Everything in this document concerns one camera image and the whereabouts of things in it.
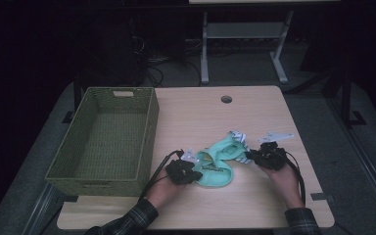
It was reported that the metal floor rail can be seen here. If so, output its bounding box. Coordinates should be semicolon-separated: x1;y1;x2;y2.
325;97;376;227
21;182;67;235

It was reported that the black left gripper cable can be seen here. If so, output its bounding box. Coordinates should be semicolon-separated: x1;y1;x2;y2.
138;149;185;201

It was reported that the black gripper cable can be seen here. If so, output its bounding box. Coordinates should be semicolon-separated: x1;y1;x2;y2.
138;149;185;201
275;148;307;206

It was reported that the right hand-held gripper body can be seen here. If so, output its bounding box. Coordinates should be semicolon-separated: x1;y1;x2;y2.
254;131;296;171

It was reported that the black metal stand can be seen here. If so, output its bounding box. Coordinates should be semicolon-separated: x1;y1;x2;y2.
338;62;368;129

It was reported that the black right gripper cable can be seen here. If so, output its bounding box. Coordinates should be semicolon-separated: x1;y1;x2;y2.
275;148;307;206

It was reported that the person's left hand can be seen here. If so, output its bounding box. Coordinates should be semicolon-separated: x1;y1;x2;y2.
146;176;186;211

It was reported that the white metal stand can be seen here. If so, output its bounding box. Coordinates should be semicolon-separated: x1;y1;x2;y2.
200;9;295;85

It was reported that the person's right hand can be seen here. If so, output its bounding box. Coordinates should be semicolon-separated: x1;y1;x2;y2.
262;163;305;210

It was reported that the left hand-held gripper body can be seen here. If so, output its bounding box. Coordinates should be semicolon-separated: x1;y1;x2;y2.
164;148;200;186

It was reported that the green woven basket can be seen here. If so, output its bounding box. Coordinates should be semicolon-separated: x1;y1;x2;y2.
44;86;161;198

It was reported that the grey tape piece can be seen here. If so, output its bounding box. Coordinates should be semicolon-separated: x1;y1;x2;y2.
309;192;336;202

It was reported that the bundle of black floor cables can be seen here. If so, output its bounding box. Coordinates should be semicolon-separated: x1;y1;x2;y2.
128;16;204;88

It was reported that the mint green striped baby garment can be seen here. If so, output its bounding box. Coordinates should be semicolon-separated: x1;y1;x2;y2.
192;130;253;189

